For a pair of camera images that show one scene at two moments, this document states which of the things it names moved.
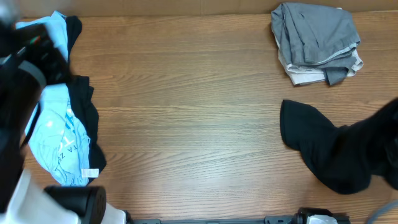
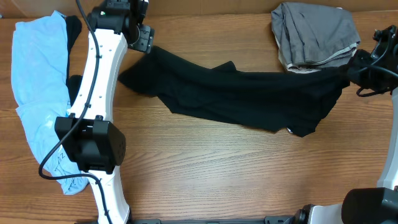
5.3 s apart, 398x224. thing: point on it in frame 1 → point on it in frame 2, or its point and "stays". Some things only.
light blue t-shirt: x=53 y=133 stays
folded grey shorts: x=317 y=37 stays
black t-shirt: x=343 y=158 → x=198 y=91
